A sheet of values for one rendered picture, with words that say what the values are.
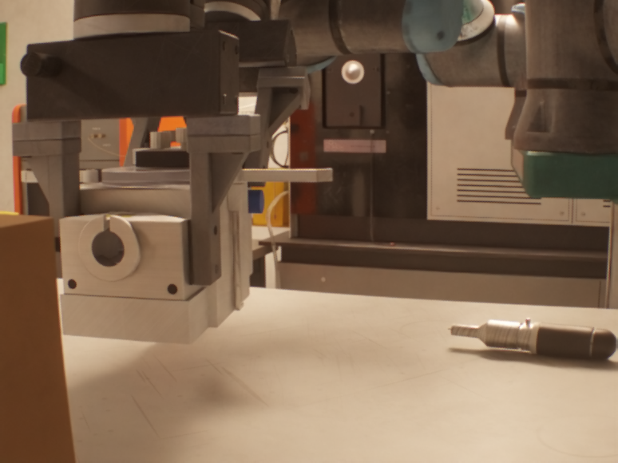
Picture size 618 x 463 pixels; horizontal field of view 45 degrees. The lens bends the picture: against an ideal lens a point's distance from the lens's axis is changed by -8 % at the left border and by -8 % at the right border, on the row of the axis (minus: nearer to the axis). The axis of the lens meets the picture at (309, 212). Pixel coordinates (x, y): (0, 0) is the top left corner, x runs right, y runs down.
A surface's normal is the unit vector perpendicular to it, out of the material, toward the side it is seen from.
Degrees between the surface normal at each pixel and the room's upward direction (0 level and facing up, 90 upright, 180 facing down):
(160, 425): 0
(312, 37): 126
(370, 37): 132
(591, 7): 81
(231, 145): 90
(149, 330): 90
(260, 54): 50
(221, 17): 140
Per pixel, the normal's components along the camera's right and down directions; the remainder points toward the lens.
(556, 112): -0.59, -0.25
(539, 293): -0.36, 0.11
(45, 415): 0.92, 0.04
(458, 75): -0.29, 0.80
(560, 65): -0.62, 0.10
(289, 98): -0.11, -0.55
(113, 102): -0.14, 0.12
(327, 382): 0.00, -0.99
